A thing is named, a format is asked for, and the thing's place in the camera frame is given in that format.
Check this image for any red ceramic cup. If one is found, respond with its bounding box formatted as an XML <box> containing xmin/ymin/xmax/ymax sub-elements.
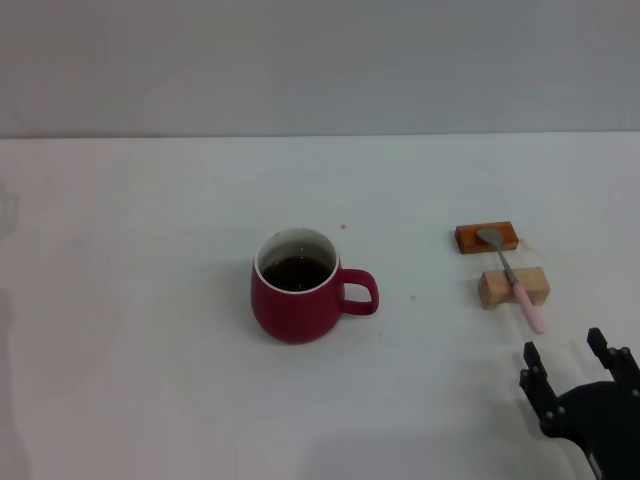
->
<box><xmin>250</xmin><ymin>227</ymin><xmax>380</xmax><ymax>345</ymax></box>

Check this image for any dark orange wooden block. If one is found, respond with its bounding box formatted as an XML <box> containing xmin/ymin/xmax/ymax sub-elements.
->
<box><xmin>454</xmin><ymin>220</ymin><xmax>519</xmax><ymax>256</ymax></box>

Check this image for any light notched wooden block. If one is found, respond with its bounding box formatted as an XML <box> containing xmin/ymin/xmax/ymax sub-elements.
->
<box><xmin>476</xmin><ymin>266</ymin><xmax>552</xmax><ymax>311</ymax></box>

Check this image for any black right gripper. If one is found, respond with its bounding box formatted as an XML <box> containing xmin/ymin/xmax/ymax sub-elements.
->
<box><xmin>518</xmin><ymin>327</ymin><xmax>640</xmax><ymax>480</ymax></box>

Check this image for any dark brown coffee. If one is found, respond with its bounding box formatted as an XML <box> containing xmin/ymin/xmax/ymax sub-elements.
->
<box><xmin>262</xmin><ymin>256</ymin><xmax>333</xmax><ymax>292</ymax></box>

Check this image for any pink handled metal spoon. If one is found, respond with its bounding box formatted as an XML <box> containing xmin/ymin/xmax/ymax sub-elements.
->
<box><xmin>475</xmin><ymin>227</ymin><xmax>546</xmax><ymax>336</ymax></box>

